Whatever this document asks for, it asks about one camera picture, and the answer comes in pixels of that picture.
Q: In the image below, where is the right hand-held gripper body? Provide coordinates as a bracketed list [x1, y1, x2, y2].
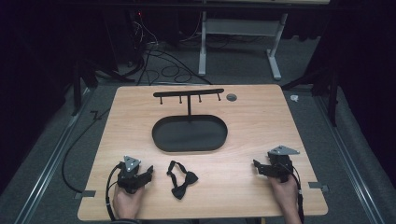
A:
[264, 145, 301, 184]

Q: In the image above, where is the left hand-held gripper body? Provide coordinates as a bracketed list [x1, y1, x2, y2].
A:
[116, 155, 147, 195]

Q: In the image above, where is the black bow tie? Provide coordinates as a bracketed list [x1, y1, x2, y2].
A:
[166, 160, 200, 201]

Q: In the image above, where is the black hook rack with tray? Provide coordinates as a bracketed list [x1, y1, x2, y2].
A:
[151, 88, 229, 154]

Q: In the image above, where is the person's right hand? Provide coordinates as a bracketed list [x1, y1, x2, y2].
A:
[268, 174, 301, 217]

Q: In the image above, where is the grey tape strip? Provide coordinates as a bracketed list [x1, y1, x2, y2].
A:
[307, 181, 330, 193]
[74, 189, 97, 201]

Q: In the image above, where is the black metal stand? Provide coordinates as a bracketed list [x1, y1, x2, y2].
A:
[70, 58, 135, 117]
[281, 65, 341, 128]

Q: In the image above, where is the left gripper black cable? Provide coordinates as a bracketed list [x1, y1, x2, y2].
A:
[105, 162, 123, 222]

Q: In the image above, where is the long black floor cable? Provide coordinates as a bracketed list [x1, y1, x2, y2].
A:
[61, 106, 112, 194]

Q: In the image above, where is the metal floor rail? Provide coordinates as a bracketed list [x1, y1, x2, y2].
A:
[13, 89, 95, 224]
[313, 92, 387, 224]

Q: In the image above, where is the tangle of floor cables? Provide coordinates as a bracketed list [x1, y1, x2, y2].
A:
[125, 11, 213, 87]

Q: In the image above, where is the white metal desk frame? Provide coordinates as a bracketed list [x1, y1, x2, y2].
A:
[197, 10, 290, 81]

